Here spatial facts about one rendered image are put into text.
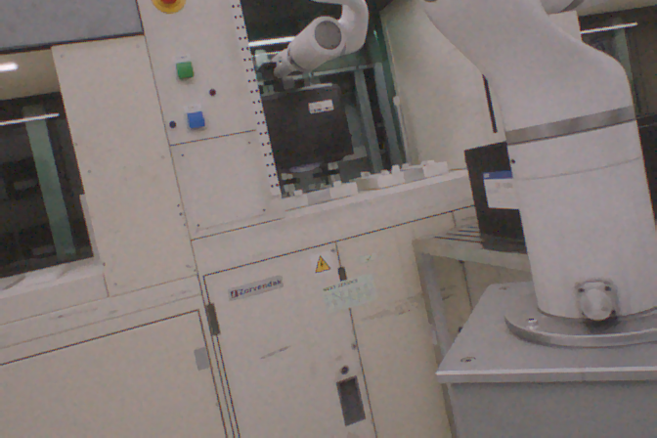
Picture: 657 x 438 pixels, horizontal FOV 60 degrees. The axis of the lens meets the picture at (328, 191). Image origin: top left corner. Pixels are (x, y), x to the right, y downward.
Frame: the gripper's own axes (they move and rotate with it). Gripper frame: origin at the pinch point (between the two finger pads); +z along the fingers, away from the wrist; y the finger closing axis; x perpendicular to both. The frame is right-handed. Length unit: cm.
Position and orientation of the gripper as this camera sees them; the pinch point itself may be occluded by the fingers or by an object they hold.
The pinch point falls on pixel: (284, 69)
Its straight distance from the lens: 151.9
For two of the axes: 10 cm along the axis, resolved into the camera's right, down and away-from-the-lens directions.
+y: 9.1, -2.1, 3.7
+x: -2.1, -9.8, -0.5
